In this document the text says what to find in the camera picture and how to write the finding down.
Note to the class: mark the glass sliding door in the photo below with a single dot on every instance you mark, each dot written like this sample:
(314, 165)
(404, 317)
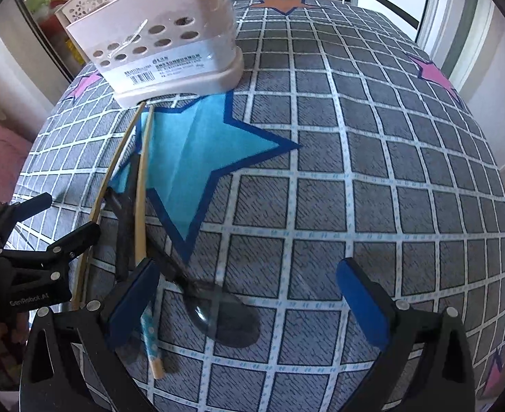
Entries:
(462, 21)

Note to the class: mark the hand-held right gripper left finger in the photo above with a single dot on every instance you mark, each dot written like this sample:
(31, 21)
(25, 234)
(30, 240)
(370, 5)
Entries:
(132, 304)

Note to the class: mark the white plastic utensil holder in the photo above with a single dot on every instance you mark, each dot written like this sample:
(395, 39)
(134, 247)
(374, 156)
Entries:
(171, 64)

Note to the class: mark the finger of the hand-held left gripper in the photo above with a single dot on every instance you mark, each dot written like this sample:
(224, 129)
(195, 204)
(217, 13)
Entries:
(29, 208)
(79, 240)

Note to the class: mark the patterned wooden chopstick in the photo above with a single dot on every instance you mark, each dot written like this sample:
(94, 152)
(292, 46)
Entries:
(141, 180)

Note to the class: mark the plain wooden chopstick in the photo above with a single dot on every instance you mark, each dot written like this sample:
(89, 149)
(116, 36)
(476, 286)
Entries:
(115, 158)

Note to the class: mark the grey checked star tablecloth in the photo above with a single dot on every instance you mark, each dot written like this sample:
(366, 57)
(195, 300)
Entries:
(342, 201)

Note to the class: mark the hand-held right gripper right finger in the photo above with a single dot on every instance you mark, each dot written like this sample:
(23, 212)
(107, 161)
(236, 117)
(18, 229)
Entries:
(364, 304)

